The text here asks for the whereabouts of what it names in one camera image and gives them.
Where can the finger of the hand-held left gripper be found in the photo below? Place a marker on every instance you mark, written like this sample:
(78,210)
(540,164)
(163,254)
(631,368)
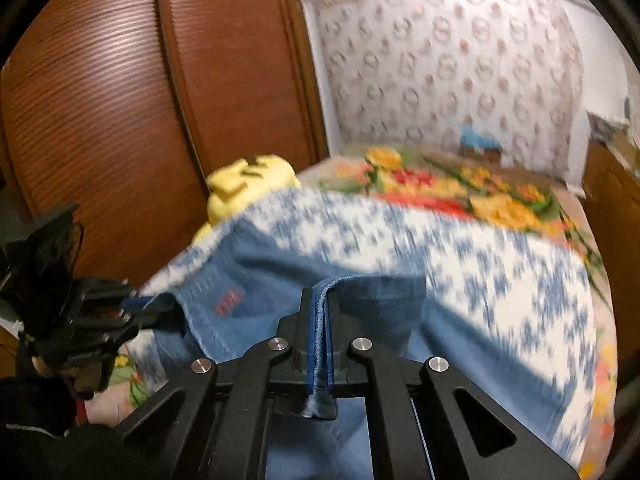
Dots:
(147,303)
(150,321)

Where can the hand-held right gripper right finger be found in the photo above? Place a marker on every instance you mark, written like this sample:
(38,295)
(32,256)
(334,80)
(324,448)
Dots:
(334,345)

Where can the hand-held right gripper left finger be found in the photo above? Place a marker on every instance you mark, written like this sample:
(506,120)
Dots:
(309,340)

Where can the blue denim pants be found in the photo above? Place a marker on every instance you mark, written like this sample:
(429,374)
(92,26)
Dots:
(260,270)

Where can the person's left forearm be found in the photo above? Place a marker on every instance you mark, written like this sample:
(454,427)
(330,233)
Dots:
(30,402)

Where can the yellow plush toy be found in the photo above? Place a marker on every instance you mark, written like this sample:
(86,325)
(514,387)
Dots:
(250,180)

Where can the wooden slatted wardrobe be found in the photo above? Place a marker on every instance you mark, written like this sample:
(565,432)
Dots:
(125,110)

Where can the bed with floral sheet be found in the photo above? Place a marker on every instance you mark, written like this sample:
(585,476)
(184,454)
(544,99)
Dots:
(500,205)

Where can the cardboard box with blue cloth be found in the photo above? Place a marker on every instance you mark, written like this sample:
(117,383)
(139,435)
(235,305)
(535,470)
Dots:
(479,142)

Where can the wooden cabinet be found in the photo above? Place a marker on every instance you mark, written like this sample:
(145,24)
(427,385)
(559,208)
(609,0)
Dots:
(612,210)

